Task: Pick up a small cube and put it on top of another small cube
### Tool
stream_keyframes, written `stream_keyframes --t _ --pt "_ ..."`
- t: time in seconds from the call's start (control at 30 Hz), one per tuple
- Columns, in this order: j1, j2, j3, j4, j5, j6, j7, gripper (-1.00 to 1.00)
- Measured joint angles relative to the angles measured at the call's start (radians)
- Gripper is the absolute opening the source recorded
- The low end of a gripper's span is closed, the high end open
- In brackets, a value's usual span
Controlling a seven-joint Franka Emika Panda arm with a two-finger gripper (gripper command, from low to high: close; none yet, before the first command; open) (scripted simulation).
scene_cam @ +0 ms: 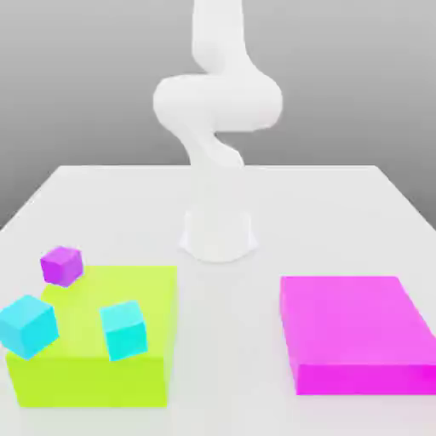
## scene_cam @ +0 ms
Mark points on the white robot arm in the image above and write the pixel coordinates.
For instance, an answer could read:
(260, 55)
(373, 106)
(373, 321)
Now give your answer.
(218, 102)

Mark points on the small purple cube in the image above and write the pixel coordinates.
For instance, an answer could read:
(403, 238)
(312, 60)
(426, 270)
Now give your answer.
(61, 265)

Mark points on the large lime green box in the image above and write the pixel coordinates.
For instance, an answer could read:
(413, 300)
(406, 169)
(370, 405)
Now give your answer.
(88, 378)

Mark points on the small cyan cube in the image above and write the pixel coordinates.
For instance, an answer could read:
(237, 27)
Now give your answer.
(27, 327)
(124, 332)

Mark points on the large magenta box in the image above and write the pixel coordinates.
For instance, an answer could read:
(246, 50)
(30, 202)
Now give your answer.
(347, 320)

